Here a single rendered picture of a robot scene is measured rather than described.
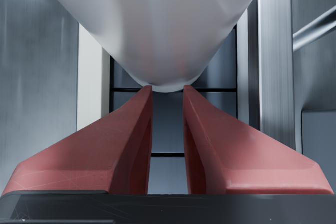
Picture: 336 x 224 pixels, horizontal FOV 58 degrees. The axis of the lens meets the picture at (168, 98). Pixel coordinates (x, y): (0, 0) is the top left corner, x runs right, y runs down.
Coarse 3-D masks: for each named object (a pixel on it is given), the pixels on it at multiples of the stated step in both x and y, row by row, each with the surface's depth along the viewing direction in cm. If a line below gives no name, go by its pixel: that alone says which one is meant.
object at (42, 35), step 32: (0, 0) 24; (32, 0) 24; (320, 0) 23; (0, 32) 24; (32, 32) 24; (64, 32) 23; (0, 64) 23; (32, 64) 23; (64, 64) 23; (320, 64) 23; (0, 96) 23; (32, 96) 23; (64, 96) 23; (320, 96) 23; (0, 128) 23; (32, 128) 23; (64, 128) 23; (0, 160) 23; (0, 192) 23
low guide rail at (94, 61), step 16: (80, 32) 15; (80, 48) 15; (96, 48) 15; (80, 64) 15; (96, 64) 15; (80, 80) 15; (96, 80) 15; (80, 96) 15; (96, 96) 15; (80, 112) 15; (96, 112) 15; (80, 128) 14
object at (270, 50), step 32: (256, 0) 10; (288, 0) 10; (256, 32) 10; (288, 32) 10; (256, 64) 10; (288, 64) 10; (256, 96) 10; (288, 96) 10; (256, 128) 10; (288, 128) 10
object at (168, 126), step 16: (224, 48) 18; (112, 64) 18; (208, 64) 18; (224, 64) 18; (112, 80) 18; (128, 80) 18; (208, 80) 18; (224, 80) 18; (112, 96) 18; (128, 96) 18; (160, 96) 18; (176, 96) 18; (208, 96) 18; (224, 96) 18; (160, 112) 18; (176, 112) 18; (160, 128) 18; (176, 128) 18; (160, 144) 18; (176, 144) 18; (160, 160) 18; (176, 160) 18; (160, 176) 18; (176, 176) 18; (160, 192) 18; (176, 192) 18
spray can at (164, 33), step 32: (64, 0) 5; (96, 0) 4; (128, 0) 4; (160, 0) 4; (192, 0) 4; (224, 0) 4; (96, 32) 6; (128, 32) 5; (160, 32) 5; (192, 32) 6; (224, 32) 7; (128, 64) 9; (160, 64) 8; (192, 64) 9
